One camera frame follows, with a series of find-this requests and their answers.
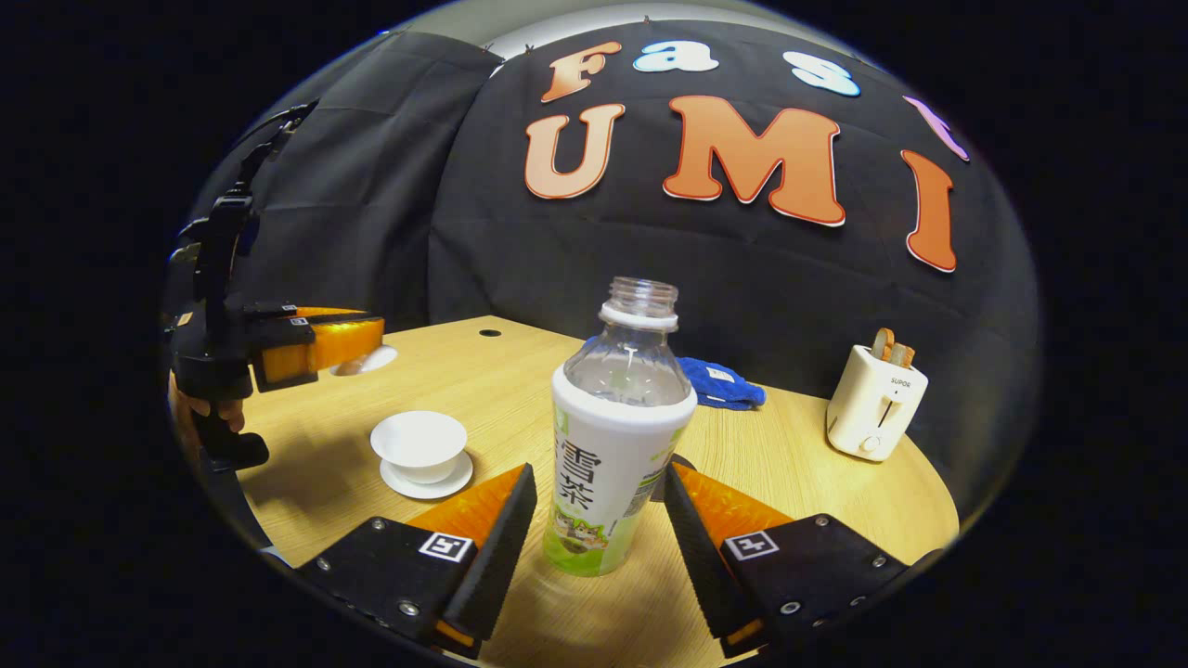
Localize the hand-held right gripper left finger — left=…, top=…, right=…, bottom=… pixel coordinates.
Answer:
left=297, top=462, right=539, bottom=660

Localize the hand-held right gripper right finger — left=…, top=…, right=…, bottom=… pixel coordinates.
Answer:
left=662, top=461, right=938, bottom=660

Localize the white teacup lid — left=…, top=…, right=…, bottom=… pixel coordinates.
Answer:
left=329, top=345, right=398, bottom=378

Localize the white teacup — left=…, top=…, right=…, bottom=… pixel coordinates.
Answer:
left=370, top=411, right=469, bottom=485

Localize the clear water bottle green label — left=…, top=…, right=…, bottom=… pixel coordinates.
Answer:
left=543, top=276, right=699, bottom=578

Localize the white saucer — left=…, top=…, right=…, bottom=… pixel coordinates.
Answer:
left=380, top=452, right=474, bottom=501

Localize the blue folded towel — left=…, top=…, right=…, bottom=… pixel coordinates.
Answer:
left=676, top=356, right=768, bottom=411

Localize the white toaster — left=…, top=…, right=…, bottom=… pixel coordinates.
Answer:
left=826, top=344, right=929, bottom=463

